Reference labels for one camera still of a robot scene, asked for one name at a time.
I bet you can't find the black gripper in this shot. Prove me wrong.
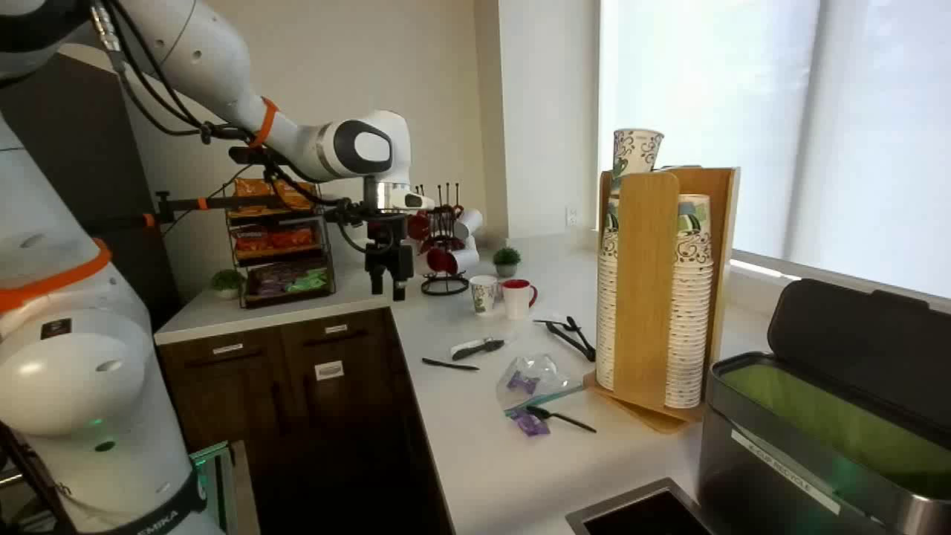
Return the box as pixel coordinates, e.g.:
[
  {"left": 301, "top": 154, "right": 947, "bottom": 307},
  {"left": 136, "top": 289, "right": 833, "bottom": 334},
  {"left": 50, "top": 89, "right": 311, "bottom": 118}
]
[{"left": 363, "top": 212, "right": 418, "bottom": 303}]

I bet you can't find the white mug red interior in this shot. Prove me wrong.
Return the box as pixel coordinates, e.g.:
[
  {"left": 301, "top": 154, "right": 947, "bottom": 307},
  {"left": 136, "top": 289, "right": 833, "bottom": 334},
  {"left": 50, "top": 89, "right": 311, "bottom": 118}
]
[{"left": 495, "top": 277, "right": 540, "bottom": 320}]

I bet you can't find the hanging white red mug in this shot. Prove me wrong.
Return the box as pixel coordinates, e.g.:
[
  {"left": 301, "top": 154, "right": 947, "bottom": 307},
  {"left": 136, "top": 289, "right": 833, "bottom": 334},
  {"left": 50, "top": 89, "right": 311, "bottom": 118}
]
[{"left": 421, "top": 240, "right": 484, "bottom": 282}]

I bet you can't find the short patterned paper cup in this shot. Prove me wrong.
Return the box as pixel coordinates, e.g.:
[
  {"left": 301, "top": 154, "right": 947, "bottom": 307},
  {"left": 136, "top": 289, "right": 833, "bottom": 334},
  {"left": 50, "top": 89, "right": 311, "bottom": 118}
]
[{"left": 466, "top": 273, "right": 501, "bottom": 320}]

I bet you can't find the black plastic knife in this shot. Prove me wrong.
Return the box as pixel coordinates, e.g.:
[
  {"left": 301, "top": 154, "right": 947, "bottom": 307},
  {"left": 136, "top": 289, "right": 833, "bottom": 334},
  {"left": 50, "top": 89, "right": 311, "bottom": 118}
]
[{"left": 418, "top": 355, "right": 482, "bottom": 374}]

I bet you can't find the tiered snack organizer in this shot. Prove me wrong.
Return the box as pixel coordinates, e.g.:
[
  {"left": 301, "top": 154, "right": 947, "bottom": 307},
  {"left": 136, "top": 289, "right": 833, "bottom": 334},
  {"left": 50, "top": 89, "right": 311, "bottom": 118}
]
[{"left": 222, "top": 175, "right": 338, "bottom": 311}]

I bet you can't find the wrapped black cutlery packet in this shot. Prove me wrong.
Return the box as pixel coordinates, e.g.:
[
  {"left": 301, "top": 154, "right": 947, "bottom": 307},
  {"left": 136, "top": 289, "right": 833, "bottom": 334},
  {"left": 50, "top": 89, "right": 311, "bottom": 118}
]
[{"left": 448, "top": 335, "right": 507, "bottom": 362}]

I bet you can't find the small potted green plant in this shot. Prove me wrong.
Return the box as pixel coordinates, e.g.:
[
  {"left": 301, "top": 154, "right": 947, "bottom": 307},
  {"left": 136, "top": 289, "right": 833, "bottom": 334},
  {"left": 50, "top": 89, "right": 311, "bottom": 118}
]
[
  {"left": 491, "top": 245, "right": 522, "bottom": 282},
  {"left": 207, "top": 265, "right": 246, "bottom": 300}
]

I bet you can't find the dark brown wooden cabinet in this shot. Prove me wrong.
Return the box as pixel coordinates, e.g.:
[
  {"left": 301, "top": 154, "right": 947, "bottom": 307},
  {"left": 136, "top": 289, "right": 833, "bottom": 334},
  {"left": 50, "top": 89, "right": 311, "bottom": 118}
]
[{"left": 152, "top": 307, "right": 458, "bottom": 535}]

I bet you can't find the clear plastic zip bag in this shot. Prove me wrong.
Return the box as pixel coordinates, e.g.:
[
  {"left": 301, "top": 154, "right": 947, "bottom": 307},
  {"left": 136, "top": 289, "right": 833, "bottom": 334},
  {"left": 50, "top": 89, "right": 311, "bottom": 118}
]
[{"left": 494, "top": 350, "right": 588, "bottom": 418}]

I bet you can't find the purple small packet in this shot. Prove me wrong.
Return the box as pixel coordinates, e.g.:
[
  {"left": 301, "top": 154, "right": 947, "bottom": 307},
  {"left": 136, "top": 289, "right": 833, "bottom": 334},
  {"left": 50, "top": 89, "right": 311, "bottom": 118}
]
[{"left": 510, "top": 408, "right": 552, "bottom": 444}]

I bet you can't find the black plastic spoon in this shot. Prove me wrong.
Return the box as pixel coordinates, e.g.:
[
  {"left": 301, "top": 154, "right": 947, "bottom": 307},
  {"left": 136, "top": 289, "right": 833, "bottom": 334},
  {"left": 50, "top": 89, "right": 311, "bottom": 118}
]
[{"left": 562, "top": 311, "right": 600, "bottom": 362}]

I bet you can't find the black plastic stirrer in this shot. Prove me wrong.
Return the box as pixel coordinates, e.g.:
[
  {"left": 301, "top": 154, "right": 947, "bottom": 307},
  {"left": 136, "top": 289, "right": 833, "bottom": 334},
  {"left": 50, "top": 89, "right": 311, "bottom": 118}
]
[{"left": 522, "top": 402, "right": 600, "bottom": 436}]

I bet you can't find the patterned paper cup stack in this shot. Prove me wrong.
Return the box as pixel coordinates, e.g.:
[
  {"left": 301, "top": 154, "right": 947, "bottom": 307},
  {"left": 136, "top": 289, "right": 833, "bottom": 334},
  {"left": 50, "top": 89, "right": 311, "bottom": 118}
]
[
  {"left": 663, "top": 190, "right": 717, "bottom": 414},
  {"left": 595, "top": 190, "right": 623, "bottom": 392}
]

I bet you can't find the wooden cup dispenser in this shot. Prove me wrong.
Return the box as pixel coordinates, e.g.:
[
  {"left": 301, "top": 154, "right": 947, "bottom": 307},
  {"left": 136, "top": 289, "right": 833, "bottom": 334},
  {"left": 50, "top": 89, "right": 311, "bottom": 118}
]
[{"left": 597, "top": 163, "right": 744, "bottom": 426}]

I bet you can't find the tall patterned paper cup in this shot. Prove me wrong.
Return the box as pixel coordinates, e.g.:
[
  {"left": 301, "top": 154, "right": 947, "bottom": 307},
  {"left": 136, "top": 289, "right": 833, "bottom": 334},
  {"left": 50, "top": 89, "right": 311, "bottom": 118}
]
[{"left": 610, "top": 124, "right": 668, "bottom": 178}]

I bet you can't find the black countertop sink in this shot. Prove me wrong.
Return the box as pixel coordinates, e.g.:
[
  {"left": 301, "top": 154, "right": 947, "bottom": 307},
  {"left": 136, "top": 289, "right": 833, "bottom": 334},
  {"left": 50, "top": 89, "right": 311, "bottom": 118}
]
[{"left": 562, "top": 476, "right": 720, "bottom": 535}]

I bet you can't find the large black monitor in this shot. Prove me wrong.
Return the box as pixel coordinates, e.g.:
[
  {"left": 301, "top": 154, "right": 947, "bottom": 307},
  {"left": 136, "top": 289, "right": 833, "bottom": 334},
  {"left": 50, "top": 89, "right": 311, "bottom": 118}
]
[{"left": 0, "top": 53, "right": 185, "bottom": 334}]

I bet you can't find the stainless steel trash bin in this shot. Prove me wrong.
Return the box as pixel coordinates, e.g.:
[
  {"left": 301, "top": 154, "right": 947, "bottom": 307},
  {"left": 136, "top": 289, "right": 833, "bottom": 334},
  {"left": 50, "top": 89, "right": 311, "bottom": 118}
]
[{"left": 695, "top": 350, "right": 951, "bottom": 535}]

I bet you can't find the white window blind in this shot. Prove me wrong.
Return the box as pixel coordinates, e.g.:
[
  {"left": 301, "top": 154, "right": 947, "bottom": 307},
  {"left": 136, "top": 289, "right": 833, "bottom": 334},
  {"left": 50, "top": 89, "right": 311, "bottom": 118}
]
[{"left": 597, "top": 0, "right": 951, "bottom": 300}]

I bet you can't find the green bin liner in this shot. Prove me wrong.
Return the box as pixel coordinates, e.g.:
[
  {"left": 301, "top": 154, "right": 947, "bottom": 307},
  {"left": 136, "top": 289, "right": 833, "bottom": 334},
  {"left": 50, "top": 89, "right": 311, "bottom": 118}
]
[{"left": 720, "top": 360, "right": 951, "bottom": 500}]

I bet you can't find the black trash bin lid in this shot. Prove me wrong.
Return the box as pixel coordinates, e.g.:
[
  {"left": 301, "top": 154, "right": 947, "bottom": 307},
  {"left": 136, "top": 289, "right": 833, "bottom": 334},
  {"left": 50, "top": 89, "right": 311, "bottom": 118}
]
[{"left": 767, "top": 277, "right": 951, "bottom": 451}]

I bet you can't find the black wire mug rack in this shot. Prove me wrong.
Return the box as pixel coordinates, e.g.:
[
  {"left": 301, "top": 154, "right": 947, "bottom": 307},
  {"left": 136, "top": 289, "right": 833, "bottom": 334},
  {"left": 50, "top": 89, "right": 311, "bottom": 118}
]
[{"left": 418, "top": 178, "right": 476, "bottom": 300}]

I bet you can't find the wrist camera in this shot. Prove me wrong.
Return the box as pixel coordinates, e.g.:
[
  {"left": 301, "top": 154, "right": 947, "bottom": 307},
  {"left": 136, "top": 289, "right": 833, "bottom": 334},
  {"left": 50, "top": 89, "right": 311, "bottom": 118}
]
[{"left": 377, "top": 178, "right": 430, "bottom": 215}]

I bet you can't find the black camera on stand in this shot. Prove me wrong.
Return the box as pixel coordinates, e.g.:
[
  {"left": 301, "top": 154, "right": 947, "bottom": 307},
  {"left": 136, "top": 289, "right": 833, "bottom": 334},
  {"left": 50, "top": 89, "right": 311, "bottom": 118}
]
[{"left": 142, "top": 144, "right": 301, "bottom": 231}]

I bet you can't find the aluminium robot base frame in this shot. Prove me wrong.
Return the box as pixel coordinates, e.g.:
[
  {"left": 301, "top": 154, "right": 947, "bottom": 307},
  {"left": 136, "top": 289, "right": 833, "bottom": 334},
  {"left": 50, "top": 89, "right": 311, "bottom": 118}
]
[{"left": 186, "top": 436, "right": 264, "bottom": 535}]

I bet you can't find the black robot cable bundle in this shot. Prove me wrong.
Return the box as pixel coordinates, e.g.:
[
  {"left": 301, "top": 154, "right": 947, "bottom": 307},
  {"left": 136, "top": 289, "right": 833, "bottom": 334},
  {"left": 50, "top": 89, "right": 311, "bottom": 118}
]
[{"left": 93, "top": 0, "right": 261, "bottom": 144}]

